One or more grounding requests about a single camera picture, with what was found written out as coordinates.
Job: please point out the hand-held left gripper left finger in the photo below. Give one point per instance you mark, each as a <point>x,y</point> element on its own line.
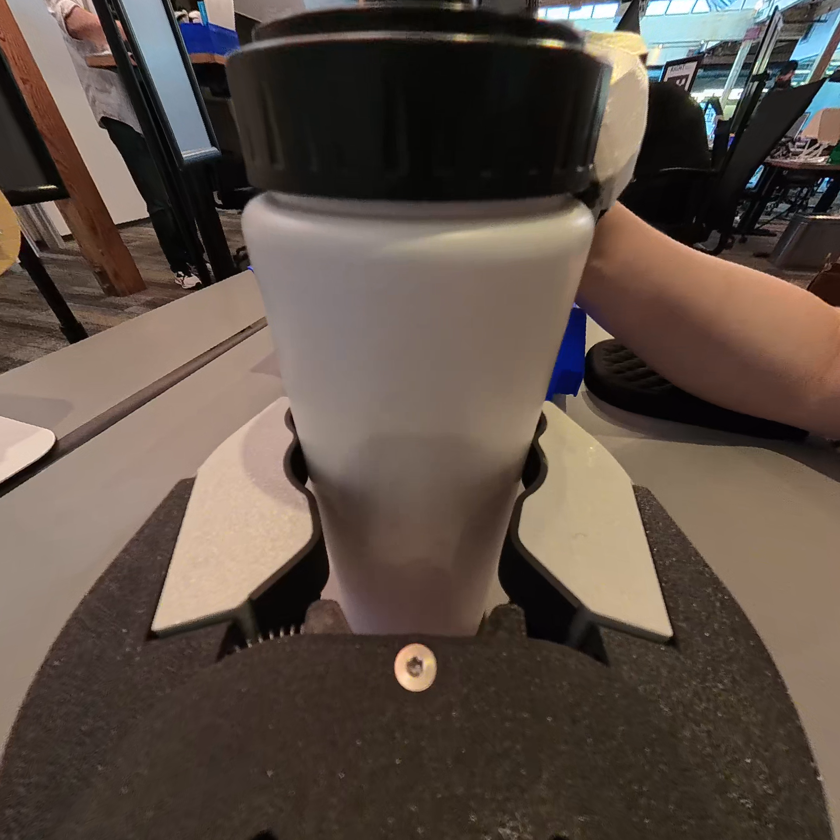
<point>243,525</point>

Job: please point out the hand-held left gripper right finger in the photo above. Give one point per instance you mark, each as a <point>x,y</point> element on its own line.
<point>590,538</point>

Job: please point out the blue plastic bin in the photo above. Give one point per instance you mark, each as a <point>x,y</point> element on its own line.
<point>568,354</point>
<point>210,38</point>

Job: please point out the black bottle lid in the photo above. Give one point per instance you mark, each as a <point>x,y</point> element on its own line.
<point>420,111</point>

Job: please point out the white plastic bottle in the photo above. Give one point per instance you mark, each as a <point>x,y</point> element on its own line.
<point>420,361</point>

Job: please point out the person's right forearm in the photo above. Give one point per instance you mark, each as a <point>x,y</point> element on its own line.
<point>722,328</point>

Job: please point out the small marker sign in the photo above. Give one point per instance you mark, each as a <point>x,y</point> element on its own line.
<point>681,73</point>

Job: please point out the black mesh office chair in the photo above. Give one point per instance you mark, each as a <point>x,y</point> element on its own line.
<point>768,144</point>

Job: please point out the wooden table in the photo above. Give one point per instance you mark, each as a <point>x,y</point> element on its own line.
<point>800,170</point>

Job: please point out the grey metal box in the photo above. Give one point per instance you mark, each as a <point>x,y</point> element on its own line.
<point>807,243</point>

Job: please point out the black framed sign easel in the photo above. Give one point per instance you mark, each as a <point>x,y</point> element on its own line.
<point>164,65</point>

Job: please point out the wooden post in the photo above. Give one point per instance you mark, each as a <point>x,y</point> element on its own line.
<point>85,216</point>

